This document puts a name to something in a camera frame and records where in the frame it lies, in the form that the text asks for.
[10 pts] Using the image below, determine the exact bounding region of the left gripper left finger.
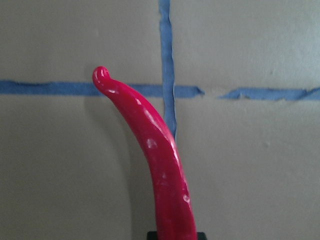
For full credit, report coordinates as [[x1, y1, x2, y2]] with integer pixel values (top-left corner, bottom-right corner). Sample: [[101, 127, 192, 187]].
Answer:
[[146, 231, 158, 240]]

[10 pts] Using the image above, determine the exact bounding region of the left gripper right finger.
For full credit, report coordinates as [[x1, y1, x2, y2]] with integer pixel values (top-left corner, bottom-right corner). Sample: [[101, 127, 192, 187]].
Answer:
[[197, 232, 207, 240]]

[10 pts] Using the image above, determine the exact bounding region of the red chili pepper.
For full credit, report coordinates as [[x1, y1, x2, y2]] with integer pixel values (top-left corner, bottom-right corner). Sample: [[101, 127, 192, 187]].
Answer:
[[92, 66, 198, 240]]

